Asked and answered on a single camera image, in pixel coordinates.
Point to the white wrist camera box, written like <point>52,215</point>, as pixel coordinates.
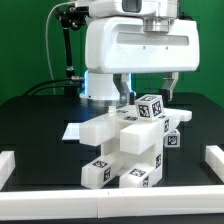
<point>107,8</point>

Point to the white left wall bar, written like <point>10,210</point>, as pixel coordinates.
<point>7,165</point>

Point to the white wall bar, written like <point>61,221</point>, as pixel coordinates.
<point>108,203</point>
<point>214,157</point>
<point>7,165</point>

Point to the white front wall bar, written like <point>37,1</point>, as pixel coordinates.
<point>108,203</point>

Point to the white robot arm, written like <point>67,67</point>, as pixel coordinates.
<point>100,88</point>

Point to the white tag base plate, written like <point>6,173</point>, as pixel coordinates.
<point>71,132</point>

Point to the white tagged cube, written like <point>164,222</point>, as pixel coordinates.
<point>172,140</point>
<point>149,107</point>

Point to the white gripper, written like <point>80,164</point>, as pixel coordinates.
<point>120,45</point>

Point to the white chair back frame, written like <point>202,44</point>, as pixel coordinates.
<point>135,135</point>

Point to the white right wall bar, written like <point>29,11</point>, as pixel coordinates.
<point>214,157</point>

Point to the black overhead camera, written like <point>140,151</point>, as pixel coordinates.
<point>79,6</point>

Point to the white chair seat block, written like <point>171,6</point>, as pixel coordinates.
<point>152,156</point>

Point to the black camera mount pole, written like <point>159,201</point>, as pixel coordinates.
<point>73,18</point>

